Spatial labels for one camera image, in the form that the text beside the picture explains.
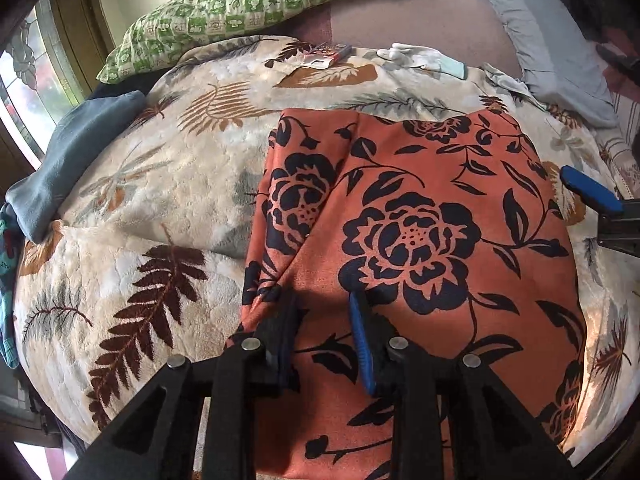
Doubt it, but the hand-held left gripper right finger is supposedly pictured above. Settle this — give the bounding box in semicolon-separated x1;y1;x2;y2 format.
347;290;581;480

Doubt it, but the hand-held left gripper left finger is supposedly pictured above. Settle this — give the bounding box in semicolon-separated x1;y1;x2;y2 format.
65;287;301;480

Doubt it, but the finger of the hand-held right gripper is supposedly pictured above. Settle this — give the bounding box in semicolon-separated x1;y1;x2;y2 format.
560;164;640;252

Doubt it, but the orange black floral garment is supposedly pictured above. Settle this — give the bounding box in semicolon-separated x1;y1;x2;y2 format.
240;107;588;480

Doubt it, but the striped bed sheet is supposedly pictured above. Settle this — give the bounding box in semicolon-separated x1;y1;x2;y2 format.
597;67;640;196

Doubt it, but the white crumpled cloth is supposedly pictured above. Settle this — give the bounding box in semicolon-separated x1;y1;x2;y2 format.
482;62;546;107

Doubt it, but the grey ruffled pillow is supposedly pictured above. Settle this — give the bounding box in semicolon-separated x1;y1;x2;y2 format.
457;0;618;128

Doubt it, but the light teal pad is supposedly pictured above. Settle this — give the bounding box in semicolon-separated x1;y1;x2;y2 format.
440;57;469;80

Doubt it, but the cream leaf print blanket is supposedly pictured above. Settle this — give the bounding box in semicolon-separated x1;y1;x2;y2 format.
12;35;640;466

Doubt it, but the white glove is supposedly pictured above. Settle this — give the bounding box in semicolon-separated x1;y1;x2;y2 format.
377;42;443;68

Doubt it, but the pink bed sheet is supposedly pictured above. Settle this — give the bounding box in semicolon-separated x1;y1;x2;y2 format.
290;0;526;66

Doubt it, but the blue-grey folded cloth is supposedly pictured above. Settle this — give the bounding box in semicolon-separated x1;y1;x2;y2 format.
6;91;147;243

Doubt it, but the teal printed cloth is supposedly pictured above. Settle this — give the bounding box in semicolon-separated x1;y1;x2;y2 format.
0;202;26;368

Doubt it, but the small red white packet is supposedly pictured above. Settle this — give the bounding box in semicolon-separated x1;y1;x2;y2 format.
300;47;337;69

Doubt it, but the green patterned pillow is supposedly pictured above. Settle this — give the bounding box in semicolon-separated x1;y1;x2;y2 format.
97;0;388;85

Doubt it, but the window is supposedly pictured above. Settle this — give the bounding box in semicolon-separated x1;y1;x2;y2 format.
0;0;87;161

